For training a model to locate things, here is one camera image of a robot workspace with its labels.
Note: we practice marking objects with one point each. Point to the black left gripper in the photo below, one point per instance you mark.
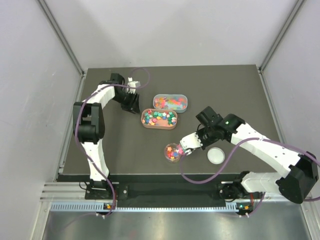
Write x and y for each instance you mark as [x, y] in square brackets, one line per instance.
[131, 102]

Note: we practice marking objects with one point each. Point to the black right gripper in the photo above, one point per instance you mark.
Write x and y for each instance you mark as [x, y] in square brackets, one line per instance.
[204, 144]

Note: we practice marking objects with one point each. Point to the white round jar lid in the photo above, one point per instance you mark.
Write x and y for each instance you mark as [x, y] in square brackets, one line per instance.
[216, 155]

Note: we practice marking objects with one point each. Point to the pink oval candy box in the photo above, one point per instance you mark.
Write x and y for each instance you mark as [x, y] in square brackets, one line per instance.
[159, 119]

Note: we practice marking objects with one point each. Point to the clear round glass jar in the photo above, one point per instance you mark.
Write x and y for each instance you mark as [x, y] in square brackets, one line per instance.
[170, 153]

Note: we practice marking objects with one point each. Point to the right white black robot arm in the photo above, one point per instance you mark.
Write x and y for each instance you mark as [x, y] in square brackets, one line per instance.
[296, 171]

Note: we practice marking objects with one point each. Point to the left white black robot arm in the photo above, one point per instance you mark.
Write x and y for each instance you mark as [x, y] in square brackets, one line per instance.
[89, 129]

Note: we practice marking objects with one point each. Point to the clear oval gummy box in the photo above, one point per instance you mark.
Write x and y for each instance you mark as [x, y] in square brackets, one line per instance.
[173, 102]

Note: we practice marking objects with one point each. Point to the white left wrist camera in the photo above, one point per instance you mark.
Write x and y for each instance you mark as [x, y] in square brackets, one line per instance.
[132, 85]

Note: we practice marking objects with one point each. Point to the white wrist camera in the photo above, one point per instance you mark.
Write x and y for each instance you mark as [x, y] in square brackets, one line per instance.
[190, 143]
[132, 85]

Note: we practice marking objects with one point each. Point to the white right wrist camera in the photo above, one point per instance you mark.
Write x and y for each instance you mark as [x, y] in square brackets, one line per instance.
[190, 143]

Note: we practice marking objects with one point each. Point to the left aluminium corner post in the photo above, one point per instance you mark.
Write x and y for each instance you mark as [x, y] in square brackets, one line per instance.
[60, 35]

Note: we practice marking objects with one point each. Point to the aluminium corner post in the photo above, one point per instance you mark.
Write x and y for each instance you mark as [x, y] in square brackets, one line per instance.
[298, 4]
[60, 35]

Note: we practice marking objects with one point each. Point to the grey slotted cable duct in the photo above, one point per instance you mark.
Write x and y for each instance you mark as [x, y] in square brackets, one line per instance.
[103, 207]

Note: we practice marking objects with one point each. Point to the right aluminium corner post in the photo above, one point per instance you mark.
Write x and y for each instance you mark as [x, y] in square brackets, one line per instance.
[298, 4]

